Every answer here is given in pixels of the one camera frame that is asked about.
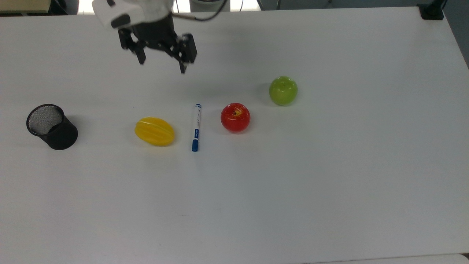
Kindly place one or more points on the black mesh pen cup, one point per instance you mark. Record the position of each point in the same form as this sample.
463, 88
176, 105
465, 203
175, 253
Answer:
60, 135

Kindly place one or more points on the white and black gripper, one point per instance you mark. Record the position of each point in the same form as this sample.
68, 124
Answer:
146, 18

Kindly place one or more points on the red toy apple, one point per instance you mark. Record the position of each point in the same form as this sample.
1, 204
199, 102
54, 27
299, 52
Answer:
235, 118

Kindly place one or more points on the green toy apple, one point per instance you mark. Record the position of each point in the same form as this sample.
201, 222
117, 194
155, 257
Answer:
283, 91

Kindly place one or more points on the beige wooden board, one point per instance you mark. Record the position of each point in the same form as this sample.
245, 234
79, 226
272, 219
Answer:
23, 5

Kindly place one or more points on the blue and white marker pen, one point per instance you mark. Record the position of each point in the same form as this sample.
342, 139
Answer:
196, 128

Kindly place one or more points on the yellow toy starfruit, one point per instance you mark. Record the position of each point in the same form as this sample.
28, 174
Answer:
154, 131

